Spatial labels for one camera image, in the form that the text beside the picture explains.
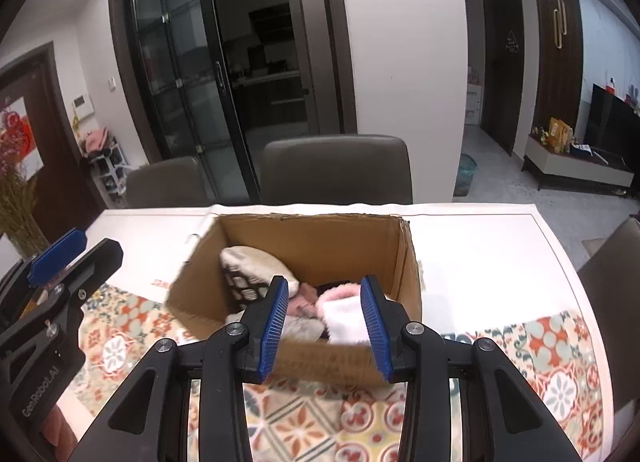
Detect dark plain door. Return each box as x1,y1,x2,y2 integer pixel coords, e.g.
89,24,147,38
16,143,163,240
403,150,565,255
481,0,523,157

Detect pink white fuzzy sock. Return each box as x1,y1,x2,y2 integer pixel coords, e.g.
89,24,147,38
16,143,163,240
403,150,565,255
315,284,373,345

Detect pink cloth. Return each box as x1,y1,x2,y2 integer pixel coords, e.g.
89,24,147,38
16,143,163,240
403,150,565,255
82,128,113,155

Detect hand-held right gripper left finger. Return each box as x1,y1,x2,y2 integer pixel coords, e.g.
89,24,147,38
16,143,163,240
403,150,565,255
67,276,290,462

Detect dried flower bouquet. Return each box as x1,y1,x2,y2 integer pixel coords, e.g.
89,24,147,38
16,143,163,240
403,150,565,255
0,109,51,263

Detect brown entry door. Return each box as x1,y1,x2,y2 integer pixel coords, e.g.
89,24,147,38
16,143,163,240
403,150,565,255
0,42,101,243

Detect white storage box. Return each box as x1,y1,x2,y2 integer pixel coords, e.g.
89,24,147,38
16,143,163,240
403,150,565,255
464,84,485,125

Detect brown cardboard box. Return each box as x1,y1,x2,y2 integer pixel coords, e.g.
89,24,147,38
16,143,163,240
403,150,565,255
165,213,423,390

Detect yellow snack packets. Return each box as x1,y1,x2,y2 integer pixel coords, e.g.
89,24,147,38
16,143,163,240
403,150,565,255
547,117,573,147

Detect wooden door with gold handle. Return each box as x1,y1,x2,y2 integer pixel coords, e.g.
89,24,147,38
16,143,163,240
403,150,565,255
527,0,585,137

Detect white shoe rack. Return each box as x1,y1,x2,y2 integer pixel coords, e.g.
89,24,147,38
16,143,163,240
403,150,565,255
89,149,132,207

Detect dark framed glass sliding door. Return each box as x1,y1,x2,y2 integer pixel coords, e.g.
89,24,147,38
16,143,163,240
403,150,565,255
107,0,321,203

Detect grey fuzzy sock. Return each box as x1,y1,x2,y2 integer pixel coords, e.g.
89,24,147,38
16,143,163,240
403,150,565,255
282,316,328,343

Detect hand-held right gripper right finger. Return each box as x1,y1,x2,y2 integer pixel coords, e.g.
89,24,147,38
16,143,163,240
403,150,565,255
360,274,581,462

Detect red white door decoration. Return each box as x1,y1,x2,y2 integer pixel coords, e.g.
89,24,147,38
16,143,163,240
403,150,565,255
0,96,42,177

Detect wide grey dining chair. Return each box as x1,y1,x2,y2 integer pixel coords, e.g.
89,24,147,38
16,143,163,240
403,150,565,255
261,136,413,205

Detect person's left hand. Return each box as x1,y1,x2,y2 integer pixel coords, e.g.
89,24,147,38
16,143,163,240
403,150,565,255
40,404,80,453

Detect white dark tv cabinet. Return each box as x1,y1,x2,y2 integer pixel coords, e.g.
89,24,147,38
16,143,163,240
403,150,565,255
521,134,636,197

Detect black range hood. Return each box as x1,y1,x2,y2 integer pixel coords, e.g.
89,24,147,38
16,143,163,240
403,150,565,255
248,4,293,45

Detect black television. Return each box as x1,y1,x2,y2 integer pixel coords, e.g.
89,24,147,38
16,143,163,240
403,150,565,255
585,83,640,167

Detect black white patterned sock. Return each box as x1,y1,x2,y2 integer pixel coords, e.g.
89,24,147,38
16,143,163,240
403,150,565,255
220,245,301,307

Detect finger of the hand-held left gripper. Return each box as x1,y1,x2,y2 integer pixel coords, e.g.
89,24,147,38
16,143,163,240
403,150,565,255
0,228,89,323
0,238,124,343

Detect teal plastic basin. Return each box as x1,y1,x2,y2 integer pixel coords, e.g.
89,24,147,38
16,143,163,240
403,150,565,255
454,153,477,195

